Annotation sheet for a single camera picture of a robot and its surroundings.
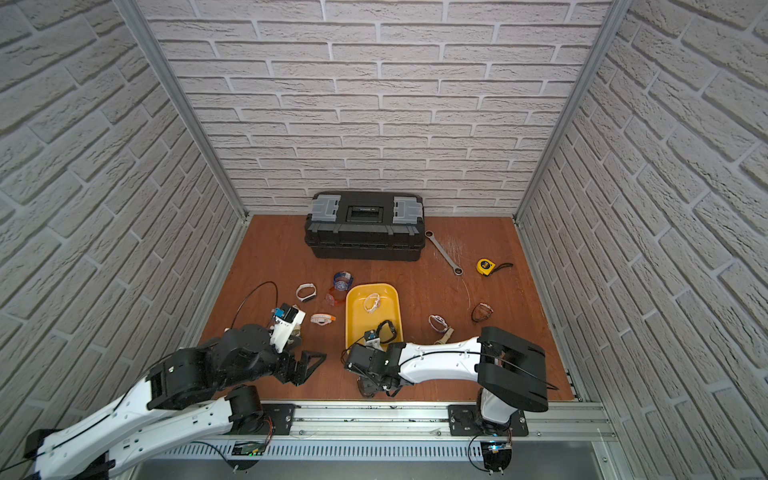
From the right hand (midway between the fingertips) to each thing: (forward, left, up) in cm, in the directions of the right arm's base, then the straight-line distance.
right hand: (374, 381), depth 80 cm
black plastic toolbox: (+43, +1, +18) cm, 46 cm away
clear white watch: (+23, 0, +3) cm, 23 cm away
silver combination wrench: (+35, -30, +1) cm, 46 cm away
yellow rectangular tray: (+18, +4, +1) cm, 18 cm away
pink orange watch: (+18, +16, +2) cm, 24 cm away
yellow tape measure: (+35, -40, +1) cm, 53 cm away
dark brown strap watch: (-4, +1, +10) cm, 10 cm away
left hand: (+3, +11, +20) cm, 23 cm away
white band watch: (+26, +21, +2) cm, 34 cm away
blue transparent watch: (+32, +10, +2) cm, 34 cm away
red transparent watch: (+26, +12, +3) cm, 28 cm away
